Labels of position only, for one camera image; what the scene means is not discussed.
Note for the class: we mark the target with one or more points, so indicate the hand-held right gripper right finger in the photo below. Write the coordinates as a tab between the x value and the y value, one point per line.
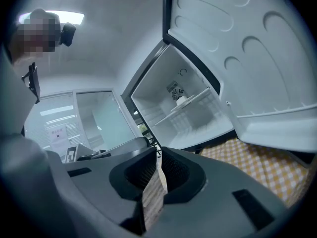
218	195

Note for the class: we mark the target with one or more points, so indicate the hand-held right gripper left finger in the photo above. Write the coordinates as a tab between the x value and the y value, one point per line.
99	182

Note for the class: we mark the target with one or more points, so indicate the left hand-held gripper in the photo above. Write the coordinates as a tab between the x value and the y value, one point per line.
74	155

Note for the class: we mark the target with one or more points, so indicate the white object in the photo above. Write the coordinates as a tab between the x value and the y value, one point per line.
182	99

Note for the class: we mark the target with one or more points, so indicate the black mini fridge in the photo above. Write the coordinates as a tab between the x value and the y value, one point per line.
247	58

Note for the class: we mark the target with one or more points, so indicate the frosted glass door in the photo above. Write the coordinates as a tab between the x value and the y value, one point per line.
106	118

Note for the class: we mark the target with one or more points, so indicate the beige checkered tablecloth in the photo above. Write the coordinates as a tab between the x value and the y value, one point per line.
260	162

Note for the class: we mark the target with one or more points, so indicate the white paper sign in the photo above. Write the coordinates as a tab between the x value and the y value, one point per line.
59	135

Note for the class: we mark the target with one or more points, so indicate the striped glass partition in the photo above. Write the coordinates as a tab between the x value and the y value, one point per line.
62	108

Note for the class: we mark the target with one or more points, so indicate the rectangular ceiling light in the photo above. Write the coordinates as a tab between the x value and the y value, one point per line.
71	17

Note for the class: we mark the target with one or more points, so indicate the person's head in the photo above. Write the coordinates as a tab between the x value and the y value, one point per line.
37	36

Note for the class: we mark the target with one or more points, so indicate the black head-worn camera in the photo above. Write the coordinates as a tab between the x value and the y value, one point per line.
68	33

